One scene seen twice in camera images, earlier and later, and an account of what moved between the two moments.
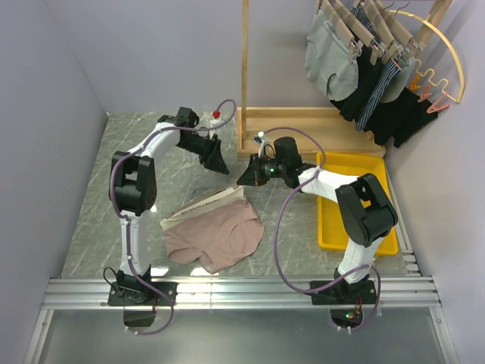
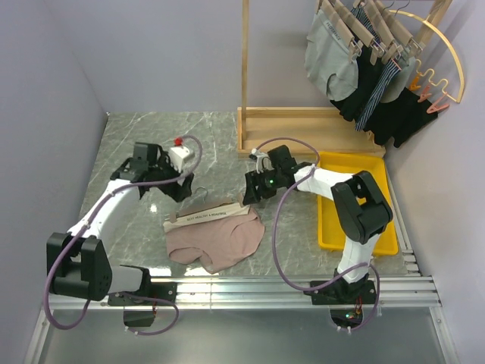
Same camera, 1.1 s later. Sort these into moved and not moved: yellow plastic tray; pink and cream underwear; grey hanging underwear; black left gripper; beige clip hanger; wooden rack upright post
Moved: black left gripper; beige clip hanger
Not moved: grey hanging underwear; wooden rack upright post; pink and cream underwear; yellow plastic tray
